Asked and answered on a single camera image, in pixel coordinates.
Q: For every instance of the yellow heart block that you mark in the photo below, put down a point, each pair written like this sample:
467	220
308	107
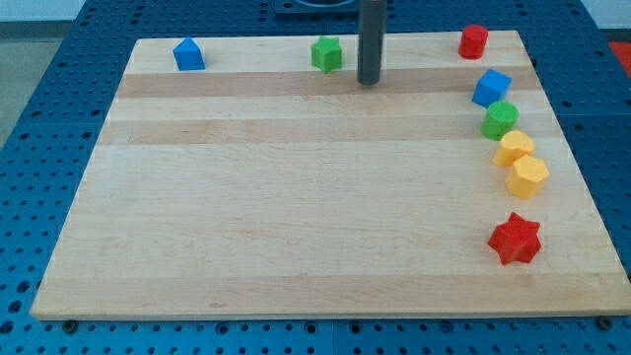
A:
512	146

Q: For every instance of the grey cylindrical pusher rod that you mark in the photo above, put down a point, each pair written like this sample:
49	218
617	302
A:
371	32

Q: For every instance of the green star block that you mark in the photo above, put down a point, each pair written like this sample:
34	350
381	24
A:
326	54

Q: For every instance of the light wooden board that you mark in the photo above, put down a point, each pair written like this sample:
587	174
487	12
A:
262	188

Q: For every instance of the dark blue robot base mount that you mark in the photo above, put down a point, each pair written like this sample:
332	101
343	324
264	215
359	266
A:
331	9

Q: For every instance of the red star block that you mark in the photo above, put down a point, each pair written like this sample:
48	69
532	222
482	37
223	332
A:
516	240

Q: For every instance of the yellow hexagon block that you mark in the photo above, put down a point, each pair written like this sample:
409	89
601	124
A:
527	177

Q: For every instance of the red cylinder block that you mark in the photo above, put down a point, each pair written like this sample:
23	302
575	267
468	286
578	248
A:
472	42

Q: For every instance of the blue pentagon house block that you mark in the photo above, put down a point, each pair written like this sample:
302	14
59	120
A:
188	55

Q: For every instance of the green cylinder block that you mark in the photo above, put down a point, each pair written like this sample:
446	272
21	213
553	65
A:
500	118

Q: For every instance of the blue cube block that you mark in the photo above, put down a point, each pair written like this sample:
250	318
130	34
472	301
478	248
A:
492	87

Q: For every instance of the blue perforated table plate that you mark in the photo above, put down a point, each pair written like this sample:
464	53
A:
43	160

